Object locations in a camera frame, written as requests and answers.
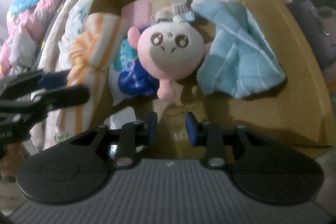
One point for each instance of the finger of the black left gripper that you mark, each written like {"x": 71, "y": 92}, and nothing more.
{"x": 58, "y": 94}

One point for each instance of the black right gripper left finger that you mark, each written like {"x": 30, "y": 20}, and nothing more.
{"x": 78, "y": 168}

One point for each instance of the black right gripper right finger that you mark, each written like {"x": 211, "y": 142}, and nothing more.
{"x": 258, "y": 166}

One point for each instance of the orange white striped cloth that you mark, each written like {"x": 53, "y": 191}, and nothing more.
{"x": 91, "y": 55}

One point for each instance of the blue wet wipes pack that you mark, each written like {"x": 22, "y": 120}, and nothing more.
{"x": 127, "y": 77}

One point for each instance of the light blue towel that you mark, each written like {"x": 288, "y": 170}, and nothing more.
{"x": 240, "y": 61}

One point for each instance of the brown cardboard box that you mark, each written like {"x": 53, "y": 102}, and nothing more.
{"x": 287, "y": 96}

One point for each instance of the white translucent plastic bag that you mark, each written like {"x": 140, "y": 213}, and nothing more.
{"x": 73, "y": 28}

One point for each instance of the pink blue patterned quilt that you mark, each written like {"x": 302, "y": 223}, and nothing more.
{"x": 27, "y": 22}

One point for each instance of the pink box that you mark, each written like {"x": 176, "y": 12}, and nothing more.
{"x": 137, "y": 13}

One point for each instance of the pink white plush toy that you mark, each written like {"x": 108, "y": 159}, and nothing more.
{"x": 169, "y": 51}

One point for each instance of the dark grey cup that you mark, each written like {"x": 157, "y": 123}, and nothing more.
{"x": 319, "y": 39}

